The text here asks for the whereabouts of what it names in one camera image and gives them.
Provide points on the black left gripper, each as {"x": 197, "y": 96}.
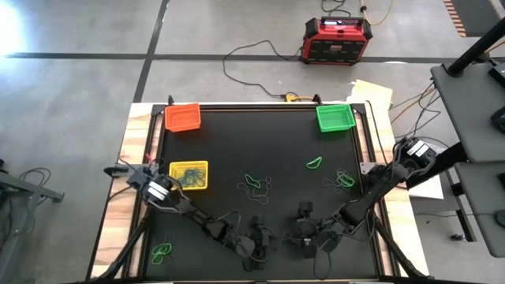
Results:
{"x": 258, "y": 246}

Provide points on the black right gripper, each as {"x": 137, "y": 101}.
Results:
{"x": 307, "y": 232}

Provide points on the thin green rubber band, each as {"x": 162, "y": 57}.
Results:
{"x": 165, "y": 247}
{"x": 157, "y": 258}
{"x": 340, "y": 174}

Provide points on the blue rubber band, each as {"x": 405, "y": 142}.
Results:
{"x": 199, "y": 181}
{"x": 185, "y": 175}

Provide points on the yellow plastic basket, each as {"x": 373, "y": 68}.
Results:
{"x": 189, "y": 163}

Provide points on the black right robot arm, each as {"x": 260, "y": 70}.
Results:
{"x": 378, "y": 185}

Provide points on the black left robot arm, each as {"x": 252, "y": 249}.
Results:
{"x": 197, "y": 216}

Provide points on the green plastic basket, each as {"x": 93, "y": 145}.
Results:
{"x": 335, "y": 118}

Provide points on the yellow power plug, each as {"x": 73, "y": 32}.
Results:
{"x": 292, "y": 96}

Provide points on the white paper sheet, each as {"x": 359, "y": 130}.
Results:
{"x": 428, "y": 189}

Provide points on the orange plastic basket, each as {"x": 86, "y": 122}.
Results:
{"x": 182, "y": 117}

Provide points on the manila paper folder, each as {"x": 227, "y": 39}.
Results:
{"x": 372, "y": 96}

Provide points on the red black portable power box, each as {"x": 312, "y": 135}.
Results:
{"x": 335, "y": 47}

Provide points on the grey desk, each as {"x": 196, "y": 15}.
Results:
{"x": 481, "y": 205}
{"x": 469, "y": 110}

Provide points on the grey desk stand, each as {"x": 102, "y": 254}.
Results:
{"x": 35, "y": 192}

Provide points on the black pole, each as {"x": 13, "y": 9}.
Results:
{"x": 473, "y": 51}

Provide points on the grey metal bracket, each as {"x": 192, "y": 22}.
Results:
{"x": 367, "y": 167}

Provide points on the black frame strut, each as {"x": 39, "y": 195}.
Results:
{"x": 126, "y": 248}
{"x": 394, "y": 248}

